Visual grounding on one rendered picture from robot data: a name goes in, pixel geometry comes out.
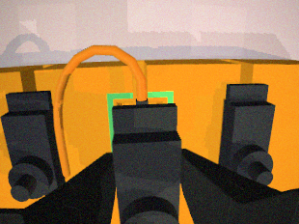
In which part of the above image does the orange flat deck panel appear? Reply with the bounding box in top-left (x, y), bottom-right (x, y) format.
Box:
top-left (0, 59), bottom-right (299, 209)

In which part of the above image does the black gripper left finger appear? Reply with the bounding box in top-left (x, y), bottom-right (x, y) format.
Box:
top-left (0, 152), bottom-right (116, 224)

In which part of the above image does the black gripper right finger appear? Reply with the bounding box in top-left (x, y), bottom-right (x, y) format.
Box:
top-left (180, 149), bottom-right (299, 224)

